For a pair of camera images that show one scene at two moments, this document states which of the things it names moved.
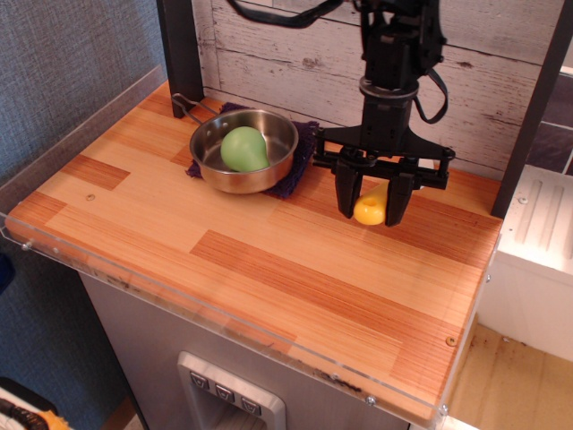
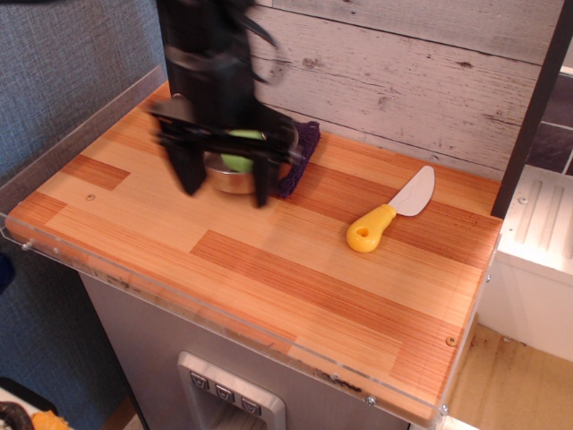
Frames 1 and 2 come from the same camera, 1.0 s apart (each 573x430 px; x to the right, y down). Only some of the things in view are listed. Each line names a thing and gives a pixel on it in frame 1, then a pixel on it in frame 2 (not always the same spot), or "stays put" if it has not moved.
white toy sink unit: [529, 293] stays put
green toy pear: [243, 149] stays put
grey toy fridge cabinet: [186, 375] stays put
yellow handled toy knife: [370, 208] → [365, 232]
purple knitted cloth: [307, 133] stays put
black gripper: [384, 140] → [212, 103]
